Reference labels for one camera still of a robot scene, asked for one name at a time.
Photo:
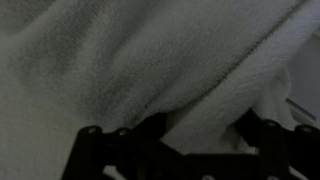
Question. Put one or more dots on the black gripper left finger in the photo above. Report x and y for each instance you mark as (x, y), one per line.
(110, 150)

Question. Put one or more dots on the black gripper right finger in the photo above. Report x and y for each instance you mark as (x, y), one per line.
(283, 146)

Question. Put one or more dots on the white towel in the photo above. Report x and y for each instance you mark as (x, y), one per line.
(133, 66)

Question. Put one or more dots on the silver wall towel bar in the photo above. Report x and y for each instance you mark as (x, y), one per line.
(301, 111)

